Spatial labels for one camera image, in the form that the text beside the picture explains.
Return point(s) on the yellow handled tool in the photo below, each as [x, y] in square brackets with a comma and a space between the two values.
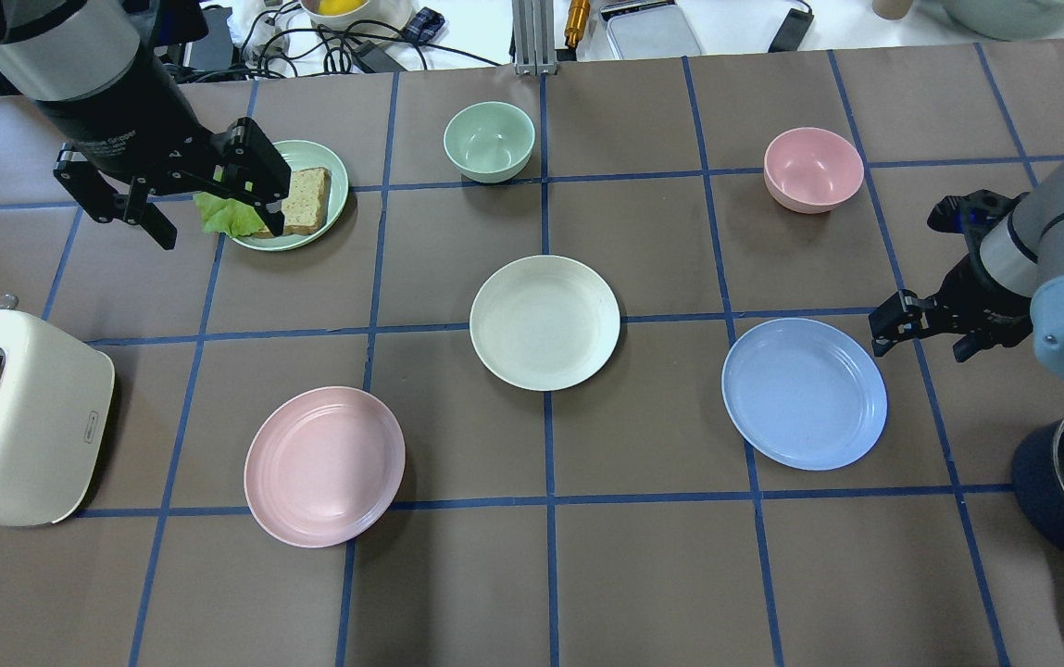
[576, 23]

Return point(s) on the black power adapter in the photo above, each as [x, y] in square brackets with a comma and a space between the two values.
[792, 31]

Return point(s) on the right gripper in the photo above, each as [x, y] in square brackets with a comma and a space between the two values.
[982, 288]

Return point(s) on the pink bowl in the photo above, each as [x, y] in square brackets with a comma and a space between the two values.
[810, 170]

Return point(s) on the white toaster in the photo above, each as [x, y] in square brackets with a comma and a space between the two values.
[55, 397]

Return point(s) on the bread slice on plate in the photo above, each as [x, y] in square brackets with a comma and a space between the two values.
[305, 209]

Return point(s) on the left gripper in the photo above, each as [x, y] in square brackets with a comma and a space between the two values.
[121, 127]

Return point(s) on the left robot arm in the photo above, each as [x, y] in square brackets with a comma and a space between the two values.
[59, 50]

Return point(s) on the cream plate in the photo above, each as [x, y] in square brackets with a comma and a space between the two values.
[544, 322]

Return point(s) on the white kitchen scale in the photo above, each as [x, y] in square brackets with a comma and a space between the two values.
[649, 30]

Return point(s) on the green bowl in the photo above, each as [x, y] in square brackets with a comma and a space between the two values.
[489, 142]

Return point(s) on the aluminium frame post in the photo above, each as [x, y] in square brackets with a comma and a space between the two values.
[534, 38]

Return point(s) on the white bowl with fruit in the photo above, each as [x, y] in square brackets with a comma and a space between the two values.
[359, 16]

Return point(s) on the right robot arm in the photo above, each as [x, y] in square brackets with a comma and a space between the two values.
[1009, 286]

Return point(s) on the pink plate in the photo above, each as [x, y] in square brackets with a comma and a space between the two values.
[324, 466]

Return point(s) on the green plate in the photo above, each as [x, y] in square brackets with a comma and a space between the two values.
[306, 155]

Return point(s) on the lettuce leaf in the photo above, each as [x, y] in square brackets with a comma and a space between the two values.
[223, 215]

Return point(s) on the blue plate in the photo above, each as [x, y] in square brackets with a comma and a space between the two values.
[804, 394]

